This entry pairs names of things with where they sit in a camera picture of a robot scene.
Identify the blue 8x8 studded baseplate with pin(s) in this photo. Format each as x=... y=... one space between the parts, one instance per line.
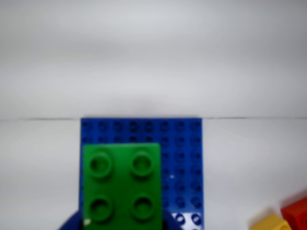
x=182 y=143

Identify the red 2x4 brick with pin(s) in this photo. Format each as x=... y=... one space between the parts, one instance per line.
x=296 y=213

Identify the yellow 2x2 brick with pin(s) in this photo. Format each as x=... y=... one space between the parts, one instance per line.
x=271 y=224

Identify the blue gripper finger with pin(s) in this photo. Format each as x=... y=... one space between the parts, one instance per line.
x=170 y=222
x=72 y=222

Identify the green 2x4 brick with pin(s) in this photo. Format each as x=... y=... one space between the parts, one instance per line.
x=120 y=182

